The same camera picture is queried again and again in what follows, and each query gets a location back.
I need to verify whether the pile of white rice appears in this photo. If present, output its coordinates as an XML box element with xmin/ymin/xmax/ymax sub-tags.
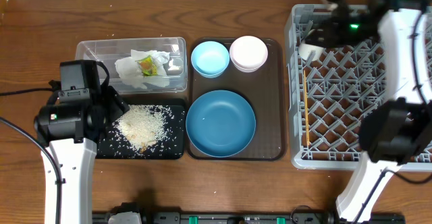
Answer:
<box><xmin>102</xmin><ymin>105</ymin><xmax>175</xmax><ymax>158</ymax></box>

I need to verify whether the white napkin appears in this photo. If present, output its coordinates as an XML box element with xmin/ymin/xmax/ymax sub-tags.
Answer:
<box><xmin>115</xmin><ymin>49</ymin><xmax>170</xmax><ymax>89</ymax></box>

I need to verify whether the cream plastic cup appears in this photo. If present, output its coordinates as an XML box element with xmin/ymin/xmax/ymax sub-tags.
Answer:
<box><xmin>298</xmin><ymin>29</ymin><xmax>324</xmax><ymax>61</ymax></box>

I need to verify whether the green snack wrapper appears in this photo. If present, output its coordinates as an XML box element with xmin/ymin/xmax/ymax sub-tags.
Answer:
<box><xmin>136</xmin><ymin>55</ymin><xmax>157</xmax><ymax>76</ymax></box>

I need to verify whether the wooden chopstick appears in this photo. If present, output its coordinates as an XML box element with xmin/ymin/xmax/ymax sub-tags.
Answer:
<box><xmin>302</xmin><ymin>70</ymin><xmax>311</xmax><ymax>147</ymax></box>

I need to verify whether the pink bowl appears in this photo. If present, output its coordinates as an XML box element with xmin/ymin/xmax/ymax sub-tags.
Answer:
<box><xmin>229</xmin><ymin>36</ymin><xmax>269</xmax><ymax>73</ymax></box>

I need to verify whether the light blue bowl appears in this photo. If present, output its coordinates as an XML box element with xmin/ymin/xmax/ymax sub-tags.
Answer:
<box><xmin>191</xmin><ymin>41</ymin><xmax>230</xmax><ymax>78</ymax></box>

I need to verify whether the dark blue plate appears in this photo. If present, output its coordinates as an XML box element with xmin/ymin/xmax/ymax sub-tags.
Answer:
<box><xmin>186</xmin><ymin>90</ymin><xmax>257</xmax><ymax>158</ymax></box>

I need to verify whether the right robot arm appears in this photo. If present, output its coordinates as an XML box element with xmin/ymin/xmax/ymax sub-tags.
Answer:
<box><xmin>298</xmin><ymin>0</ymin><xmax>431</xmax><ymax>223</ymax></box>

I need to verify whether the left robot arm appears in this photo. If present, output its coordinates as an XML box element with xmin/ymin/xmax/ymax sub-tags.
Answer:
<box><xmin>34</xmin><ymin>86</ymin><xmax>129</xmax><ymax>223</ymax></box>

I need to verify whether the clear plastic waste bin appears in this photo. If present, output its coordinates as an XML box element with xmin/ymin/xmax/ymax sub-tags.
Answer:
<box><xmin>76</xmin><ymin>37</ymin><xmax>188</xmax><ymax>94</ymax></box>

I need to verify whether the grey dishwasher rack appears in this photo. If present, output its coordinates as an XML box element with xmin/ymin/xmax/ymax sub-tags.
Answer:
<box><xmin>283</xmin><ymin>3</ymin><xmax>432</xmax><ymax>172</ymax></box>

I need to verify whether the black plastic tray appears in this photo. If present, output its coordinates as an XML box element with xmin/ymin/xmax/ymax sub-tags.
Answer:
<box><xmin>97</xmin><ymin>99</ymin><xmax>186</xmax><ymax>160</ymax></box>

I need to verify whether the brown serving tray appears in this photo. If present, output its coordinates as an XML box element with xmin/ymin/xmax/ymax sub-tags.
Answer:
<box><xmin>189</xmin><ymin>38</ymin><xmax>287</xmax><ymax>161</ymax></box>

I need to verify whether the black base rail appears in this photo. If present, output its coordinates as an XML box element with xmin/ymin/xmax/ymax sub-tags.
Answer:
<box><xmin>92</xmin><ymin>202</ymin><xmax>406</xmax><ymax>224</ymax></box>

